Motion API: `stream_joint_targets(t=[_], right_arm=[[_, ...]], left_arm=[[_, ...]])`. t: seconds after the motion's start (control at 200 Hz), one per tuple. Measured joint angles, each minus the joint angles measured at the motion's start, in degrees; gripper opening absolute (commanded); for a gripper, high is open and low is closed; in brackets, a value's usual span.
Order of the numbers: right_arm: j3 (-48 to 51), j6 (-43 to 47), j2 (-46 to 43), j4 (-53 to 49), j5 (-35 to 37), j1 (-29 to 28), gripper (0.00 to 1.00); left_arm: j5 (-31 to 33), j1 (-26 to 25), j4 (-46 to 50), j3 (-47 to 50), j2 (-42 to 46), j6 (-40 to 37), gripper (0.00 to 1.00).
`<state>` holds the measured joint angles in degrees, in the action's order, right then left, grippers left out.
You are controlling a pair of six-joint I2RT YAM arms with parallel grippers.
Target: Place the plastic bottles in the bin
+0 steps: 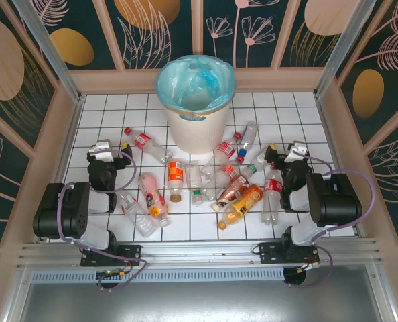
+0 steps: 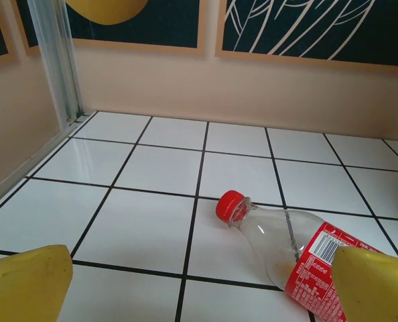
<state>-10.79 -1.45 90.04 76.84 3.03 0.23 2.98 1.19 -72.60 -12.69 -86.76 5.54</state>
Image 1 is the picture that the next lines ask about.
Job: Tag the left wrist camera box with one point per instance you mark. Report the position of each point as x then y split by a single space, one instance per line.
100 151

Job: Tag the orange label bottle brown cap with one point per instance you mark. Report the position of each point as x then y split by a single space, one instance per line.
175 172

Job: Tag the blue plastic bin liner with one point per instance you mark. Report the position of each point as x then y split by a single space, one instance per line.
199 80

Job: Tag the aluminium frame post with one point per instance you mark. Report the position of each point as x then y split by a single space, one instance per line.
51 57
343 50

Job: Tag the brown milk tea bottle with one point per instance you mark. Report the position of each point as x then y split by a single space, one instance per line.
234 188

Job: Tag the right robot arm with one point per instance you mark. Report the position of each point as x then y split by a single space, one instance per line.
336 201

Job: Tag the bottle with green white label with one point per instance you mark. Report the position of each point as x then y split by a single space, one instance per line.
257 161

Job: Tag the pink drink bottle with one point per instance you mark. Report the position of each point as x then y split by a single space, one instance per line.
150 194

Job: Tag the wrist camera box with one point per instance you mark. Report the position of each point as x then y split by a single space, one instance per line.
100 151
297 148

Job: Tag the aluminium side frame rail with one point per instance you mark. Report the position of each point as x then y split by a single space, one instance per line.
333 147
72 141

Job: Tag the clear bottle with red label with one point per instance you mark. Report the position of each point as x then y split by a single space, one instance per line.
272 188
142 141
226 149
227 172

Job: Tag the grey metal panel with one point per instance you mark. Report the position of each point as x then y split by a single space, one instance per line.
199 302

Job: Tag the clear bottle with blue cap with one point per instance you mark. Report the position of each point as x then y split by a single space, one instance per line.
249 134

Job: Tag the orange juice bottle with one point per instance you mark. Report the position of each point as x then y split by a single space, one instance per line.
246 201

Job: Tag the clear crushed water bottle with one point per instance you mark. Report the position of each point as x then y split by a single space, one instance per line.
137 216

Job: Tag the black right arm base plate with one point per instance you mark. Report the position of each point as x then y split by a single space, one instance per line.
269 251

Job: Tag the aluminium mounting beam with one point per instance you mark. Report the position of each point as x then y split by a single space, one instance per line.
202 251

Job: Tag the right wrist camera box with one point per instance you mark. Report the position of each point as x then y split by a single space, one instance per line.
297 148

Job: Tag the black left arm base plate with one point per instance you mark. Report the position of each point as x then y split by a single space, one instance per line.
136 249

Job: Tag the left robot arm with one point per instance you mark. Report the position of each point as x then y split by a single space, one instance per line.
61 211

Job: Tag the cream plastic waste bin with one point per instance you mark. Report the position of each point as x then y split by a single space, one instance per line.
195 134

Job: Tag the clear bottle with green cap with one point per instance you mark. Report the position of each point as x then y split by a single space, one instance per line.
194 176

